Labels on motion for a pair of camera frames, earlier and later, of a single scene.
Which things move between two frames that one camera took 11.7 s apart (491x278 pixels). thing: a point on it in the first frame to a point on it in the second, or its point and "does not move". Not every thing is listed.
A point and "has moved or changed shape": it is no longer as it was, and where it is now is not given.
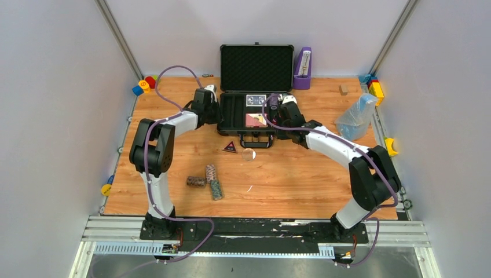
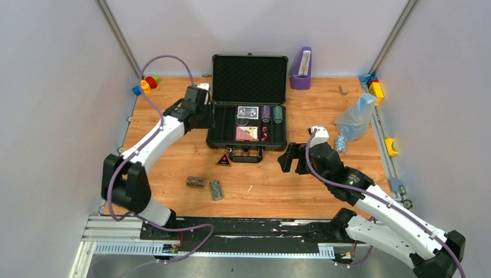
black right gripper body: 283,134 to 297,151
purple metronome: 303,68 does not move
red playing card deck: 255,120 to 249,134
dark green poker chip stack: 216,190 does not move
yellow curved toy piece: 389,142 does not move
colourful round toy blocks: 145,86 does not move
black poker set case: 249,73 has moved or changed shape
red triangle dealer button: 230,147 to 224,160
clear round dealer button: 249,154 to 241,121
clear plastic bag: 353,123 does not move
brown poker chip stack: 200,182 does not move
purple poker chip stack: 274,101 has moved or changed shape
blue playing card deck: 255,100 to 246,112
